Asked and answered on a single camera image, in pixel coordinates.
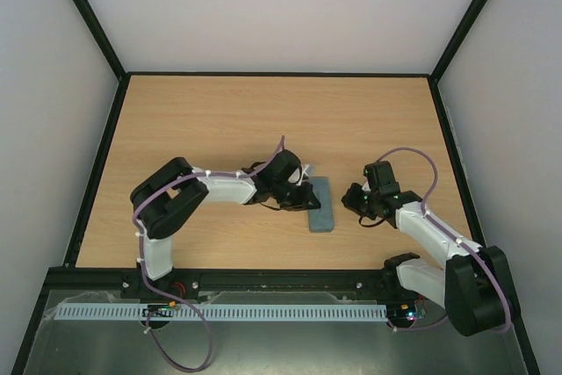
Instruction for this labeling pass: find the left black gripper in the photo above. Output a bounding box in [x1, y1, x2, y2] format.
[272, 181, 321, 212]

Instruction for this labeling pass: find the grey glasses case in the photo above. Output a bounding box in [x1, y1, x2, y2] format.
[308, 177, 335, 234]

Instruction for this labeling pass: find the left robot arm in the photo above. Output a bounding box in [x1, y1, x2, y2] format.
[130, 147, 321, 281]

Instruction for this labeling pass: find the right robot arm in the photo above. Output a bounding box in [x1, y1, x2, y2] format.
[342, 161, 521, 336]

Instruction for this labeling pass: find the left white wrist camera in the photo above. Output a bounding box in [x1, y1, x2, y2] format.
[288, 163, 315, 186]

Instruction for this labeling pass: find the black aluminium frame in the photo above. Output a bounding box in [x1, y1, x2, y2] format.
[10, 0, 542, 375]

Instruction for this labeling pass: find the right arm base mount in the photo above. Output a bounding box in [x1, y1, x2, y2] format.
[354, 270, 421, 303]

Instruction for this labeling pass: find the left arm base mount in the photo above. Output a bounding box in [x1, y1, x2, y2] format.
[119, 270, 201, 301]

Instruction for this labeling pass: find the white slotted cable duct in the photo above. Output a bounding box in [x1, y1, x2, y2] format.
[54, 303, 387, 322]

